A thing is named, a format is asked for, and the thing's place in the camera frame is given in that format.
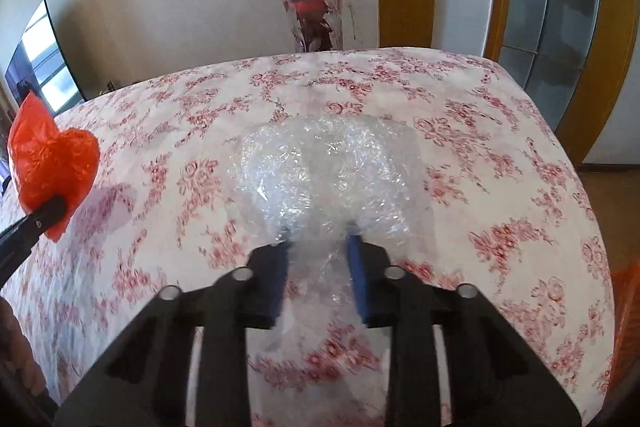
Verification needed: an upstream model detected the floral tablecloth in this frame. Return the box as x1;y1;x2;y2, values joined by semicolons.
0;47;622;427

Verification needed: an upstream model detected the wooden door frame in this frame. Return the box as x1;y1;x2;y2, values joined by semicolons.
481;0;640;166

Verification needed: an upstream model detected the person's left hand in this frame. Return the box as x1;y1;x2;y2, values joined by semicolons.
0;297;47;398

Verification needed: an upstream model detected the orange plastic bag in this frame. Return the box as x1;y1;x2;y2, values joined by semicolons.
7;91;101;242

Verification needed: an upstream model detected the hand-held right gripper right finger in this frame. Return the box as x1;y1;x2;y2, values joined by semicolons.
346;234;584;427

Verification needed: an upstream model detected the frosted glass door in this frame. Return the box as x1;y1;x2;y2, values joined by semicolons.
499;0;604;134

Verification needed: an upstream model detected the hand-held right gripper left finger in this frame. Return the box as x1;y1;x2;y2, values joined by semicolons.
51;241;292;427

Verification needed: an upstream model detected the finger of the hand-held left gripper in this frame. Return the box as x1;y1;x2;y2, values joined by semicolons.
0;195;69;287

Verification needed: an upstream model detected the glass vase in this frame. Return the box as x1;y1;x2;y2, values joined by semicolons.
264;0;351;54

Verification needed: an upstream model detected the orange plastic basket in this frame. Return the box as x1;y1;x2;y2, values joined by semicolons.
606;266;640;410

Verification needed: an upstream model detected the clear plastic bag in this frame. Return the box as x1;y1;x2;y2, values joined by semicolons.
226;116;427;310

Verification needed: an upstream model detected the flat screen television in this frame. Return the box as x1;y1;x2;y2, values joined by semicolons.
5;0;87;116

